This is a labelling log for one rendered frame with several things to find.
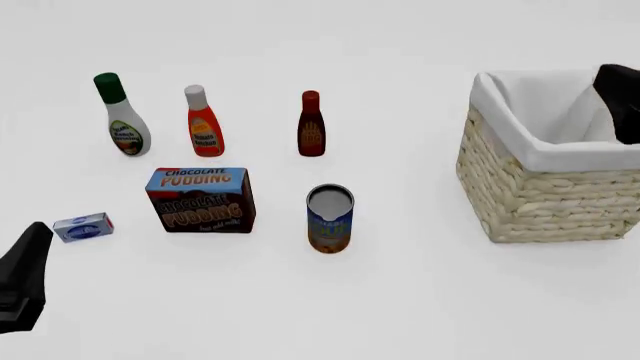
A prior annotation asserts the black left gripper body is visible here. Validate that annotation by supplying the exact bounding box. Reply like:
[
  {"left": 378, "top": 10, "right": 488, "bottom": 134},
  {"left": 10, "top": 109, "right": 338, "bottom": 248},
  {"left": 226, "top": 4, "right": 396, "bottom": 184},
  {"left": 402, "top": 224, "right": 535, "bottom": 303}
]
[{"left": 0, "top": 286, "right": 47, "bottom": 334}]

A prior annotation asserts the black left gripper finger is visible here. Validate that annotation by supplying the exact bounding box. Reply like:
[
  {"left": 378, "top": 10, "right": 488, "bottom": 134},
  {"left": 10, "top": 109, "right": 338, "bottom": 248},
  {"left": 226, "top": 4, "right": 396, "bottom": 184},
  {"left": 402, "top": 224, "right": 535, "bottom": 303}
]
[{"left": 0, "top": 221, "right": 55, "bottom": 306}]

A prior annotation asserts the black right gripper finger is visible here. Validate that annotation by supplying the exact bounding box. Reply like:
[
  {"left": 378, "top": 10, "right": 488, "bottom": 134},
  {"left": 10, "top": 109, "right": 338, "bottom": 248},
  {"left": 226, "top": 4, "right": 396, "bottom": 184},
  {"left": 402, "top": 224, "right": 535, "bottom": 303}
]
[{"left": 591, "top": 63, "right": 640, "bottom": 146}]

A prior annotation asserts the woven basket with white liner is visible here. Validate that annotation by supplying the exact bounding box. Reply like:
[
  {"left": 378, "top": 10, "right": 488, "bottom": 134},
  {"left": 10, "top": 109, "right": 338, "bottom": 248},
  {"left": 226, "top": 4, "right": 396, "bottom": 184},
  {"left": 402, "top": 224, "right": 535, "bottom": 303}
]
[{"left": 455, "top": 67, "right": 640, "bottom": 244}]

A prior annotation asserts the dark red bbq sauce bottle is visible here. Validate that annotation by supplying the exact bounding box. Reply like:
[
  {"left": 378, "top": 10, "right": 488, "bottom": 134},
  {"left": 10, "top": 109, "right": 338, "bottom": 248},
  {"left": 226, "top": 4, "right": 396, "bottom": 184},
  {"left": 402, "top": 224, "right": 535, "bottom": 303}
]
[{"left": 297, "top": 90, "right": 327, "bottom": 158}]

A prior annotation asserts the small silver blue box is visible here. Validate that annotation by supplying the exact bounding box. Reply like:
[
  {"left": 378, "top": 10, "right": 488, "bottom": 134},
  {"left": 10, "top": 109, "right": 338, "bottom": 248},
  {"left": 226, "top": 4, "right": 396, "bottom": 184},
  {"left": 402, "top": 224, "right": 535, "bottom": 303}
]
[{"left": 52, "top": 211, "right": 115, "bottom": 244}]

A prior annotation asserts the white ranch dressing bottle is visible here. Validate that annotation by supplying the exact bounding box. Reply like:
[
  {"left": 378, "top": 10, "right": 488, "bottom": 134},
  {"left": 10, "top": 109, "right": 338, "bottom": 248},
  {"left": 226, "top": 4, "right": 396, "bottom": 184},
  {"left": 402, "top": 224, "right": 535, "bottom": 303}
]
[{"left": 93, "top": 72, "right": 152, "bottom": 158}]

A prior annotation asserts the chocolate pudding box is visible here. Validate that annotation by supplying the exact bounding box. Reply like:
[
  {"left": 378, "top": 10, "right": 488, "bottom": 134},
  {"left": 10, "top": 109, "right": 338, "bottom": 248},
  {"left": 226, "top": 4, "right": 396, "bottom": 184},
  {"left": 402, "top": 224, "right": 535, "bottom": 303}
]
[{"left": 145, "top": 167, "right": 258, "bottom": 234}]

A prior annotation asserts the red ketchup bottle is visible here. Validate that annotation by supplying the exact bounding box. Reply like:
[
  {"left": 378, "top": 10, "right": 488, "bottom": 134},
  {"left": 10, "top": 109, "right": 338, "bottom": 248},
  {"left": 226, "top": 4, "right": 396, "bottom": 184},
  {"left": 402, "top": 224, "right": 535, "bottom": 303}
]
[{"left": 183, "top": 84, "right": 226, "bottom": 159}]

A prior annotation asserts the blue soup can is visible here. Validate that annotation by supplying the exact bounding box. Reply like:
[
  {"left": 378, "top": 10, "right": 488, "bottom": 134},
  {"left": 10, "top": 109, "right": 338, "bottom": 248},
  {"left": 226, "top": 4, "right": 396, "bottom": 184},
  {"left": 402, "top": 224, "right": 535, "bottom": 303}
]
[{"left": 306, "top": 183, "right": 355, "bottom": 255}]

